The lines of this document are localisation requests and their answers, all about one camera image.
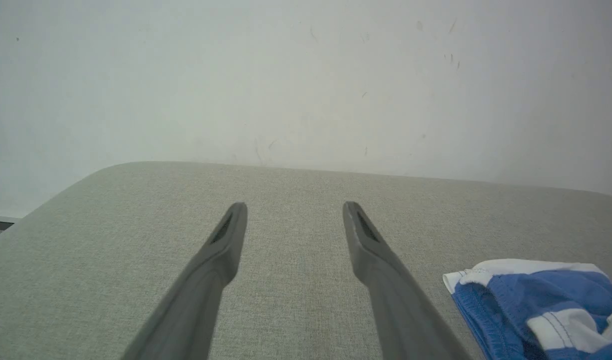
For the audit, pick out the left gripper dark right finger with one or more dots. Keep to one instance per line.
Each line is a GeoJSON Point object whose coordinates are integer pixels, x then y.
{"type": "Point", "coordinates": [395, 300]}

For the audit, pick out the grey fabric sofa cushion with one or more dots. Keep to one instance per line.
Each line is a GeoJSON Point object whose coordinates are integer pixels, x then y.
{"type": "Point", "coordinates": [296, 300]}

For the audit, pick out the blue and white shorts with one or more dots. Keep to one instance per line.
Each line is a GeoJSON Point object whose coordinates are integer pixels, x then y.
{"type": "Point", "coordinates": [540, 310]}

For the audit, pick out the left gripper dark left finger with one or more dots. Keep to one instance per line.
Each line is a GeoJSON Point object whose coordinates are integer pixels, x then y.
{"type": "Point", "coordinates": [196, 300]}

